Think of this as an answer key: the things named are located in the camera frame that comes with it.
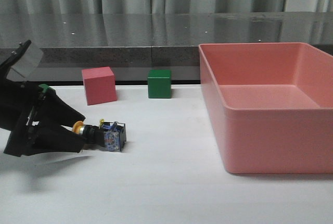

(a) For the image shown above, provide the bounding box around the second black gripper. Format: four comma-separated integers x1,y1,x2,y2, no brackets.
1,79,85,157

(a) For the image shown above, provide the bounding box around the yellow push button switch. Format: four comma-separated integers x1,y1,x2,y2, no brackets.
72,119,126,152

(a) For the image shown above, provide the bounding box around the left green cube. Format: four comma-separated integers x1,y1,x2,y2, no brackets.
39,83,55,93

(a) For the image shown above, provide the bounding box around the green cube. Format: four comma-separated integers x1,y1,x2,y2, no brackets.
39,83,55,93
147,69,172,98

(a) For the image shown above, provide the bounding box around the pink cube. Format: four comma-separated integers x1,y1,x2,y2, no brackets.
81,67,117,105

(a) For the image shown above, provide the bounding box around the dark grey stone ledge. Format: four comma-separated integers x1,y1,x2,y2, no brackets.
1,12,332,84

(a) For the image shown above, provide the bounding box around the right green cube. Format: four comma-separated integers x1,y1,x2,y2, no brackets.
147,69,172,98

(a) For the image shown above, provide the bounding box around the pink plastic bin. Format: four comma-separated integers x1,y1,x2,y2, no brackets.
199,43,332,173

